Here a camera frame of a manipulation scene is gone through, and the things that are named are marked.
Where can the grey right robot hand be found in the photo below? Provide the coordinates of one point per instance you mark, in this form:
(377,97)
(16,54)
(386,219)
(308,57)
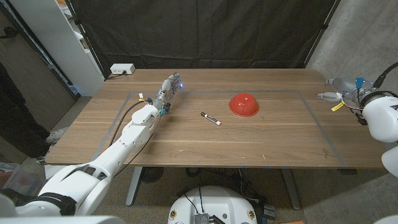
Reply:
(345,88)

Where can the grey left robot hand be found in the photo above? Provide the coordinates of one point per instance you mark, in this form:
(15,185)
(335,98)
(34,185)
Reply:
(168,90)

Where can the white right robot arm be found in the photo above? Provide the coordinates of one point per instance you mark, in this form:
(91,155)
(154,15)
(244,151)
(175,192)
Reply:
(384,118)

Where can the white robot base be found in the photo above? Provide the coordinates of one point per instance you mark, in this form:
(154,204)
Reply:
(213,205)

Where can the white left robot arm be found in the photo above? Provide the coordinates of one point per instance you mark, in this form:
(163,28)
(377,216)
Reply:
(124,146)

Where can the brown and white marker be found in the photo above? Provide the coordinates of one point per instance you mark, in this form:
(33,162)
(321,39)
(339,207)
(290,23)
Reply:
(211,118)

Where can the red plastic bowl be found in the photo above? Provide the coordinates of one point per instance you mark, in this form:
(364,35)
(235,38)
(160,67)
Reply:
(244,105)

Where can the white power strip box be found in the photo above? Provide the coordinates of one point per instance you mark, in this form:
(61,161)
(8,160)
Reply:
(122,68)

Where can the black backdrop stand pole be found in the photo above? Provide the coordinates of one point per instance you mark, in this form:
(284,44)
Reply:
(76,21)
(324,26)

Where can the black backdrop curtain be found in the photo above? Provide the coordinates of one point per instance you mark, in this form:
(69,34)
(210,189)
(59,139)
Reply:
(202,31)

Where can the black round floor fan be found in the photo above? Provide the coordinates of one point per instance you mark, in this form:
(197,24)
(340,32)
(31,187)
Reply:
(152,174)

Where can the grey table leg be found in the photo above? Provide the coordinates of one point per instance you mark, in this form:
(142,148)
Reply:
(291,189)
(134,186)

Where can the white cabinet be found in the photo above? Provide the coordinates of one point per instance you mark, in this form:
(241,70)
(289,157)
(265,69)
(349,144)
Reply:
(62,46)

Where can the grey sneaker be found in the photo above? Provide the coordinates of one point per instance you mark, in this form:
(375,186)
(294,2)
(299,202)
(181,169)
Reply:
(55,136)
(41,160)

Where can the person in dark trousers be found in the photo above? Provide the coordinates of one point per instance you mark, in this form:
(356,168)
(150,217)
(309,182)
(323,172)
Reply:
(15,124)

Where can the clear plastic storage bin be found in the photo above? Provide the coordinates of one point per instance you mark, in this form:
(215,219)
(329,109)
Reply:
(18,182)

